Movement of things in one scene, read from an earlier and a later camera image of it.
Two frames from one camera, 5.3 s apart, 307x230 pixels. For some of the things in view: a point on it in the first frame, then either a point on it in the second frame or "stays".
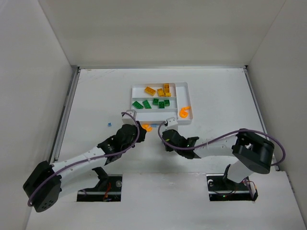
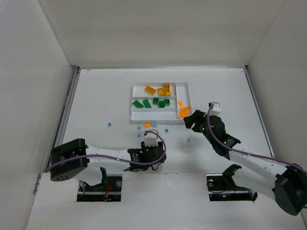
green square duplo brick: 155,101 stays
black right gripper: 167,136 → 198,121
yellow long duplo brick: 160,92 stays
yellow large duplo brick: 150,91 stays
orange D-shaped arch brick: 183,113 stays
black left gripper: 138,131 → 148,147
